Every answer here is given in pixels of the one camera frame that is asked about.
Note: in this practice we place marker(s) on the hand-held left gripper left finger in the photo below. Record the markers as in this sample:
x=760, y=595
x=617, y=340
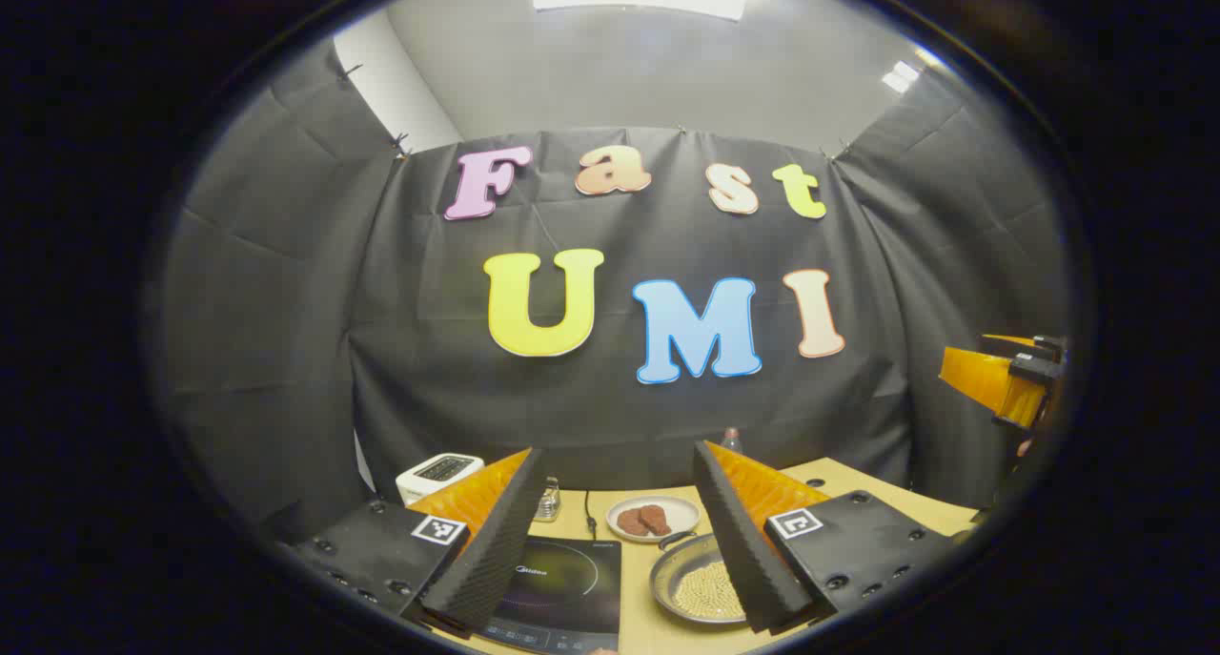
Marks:
x=496, y=550

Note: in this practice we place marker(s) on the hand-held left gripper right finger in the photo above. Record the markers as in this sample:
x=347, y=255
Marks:
x=748, y=550

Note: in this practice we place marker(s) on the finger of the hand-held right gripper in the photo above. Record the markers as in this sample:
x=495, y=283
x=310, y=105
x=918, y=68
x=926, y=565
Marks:
x=991, y=378
x=1044, y=343

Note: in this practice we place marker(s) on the black induction cooktop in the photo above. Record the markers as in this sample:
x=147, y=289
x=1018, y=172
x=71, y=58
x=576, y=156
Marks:
x=572, y=588

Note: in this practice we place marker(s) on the pile of soybeans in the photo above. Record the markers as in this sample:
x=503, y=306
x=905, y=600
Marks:
x=710, y=590

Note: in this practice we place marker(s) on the white round plate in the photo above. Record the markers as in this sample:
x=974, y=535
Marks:
x=679, y=512

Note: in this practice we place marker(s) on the brown meat patty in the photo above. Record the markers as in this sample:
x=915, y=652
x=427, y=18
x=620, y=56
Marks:
x=656, y=519
x=630, y=521

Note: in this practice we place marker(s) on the white toaster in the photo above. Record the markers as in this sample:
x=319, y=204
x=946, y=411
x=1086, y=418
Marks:
x=434, y=474

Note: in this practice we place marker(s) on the plastic bottle with red label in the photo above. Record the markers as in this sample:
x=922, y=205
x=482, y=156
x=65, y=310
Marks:
x=731, y=440

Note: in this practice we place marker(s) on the black backdrop cloth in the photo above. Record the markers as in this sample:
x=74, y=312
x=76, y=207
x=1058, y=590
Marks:
x=429, y=350

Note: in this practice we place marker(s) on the small ceiling light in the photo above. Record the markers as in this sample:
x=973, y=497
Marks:
x=901, y=75

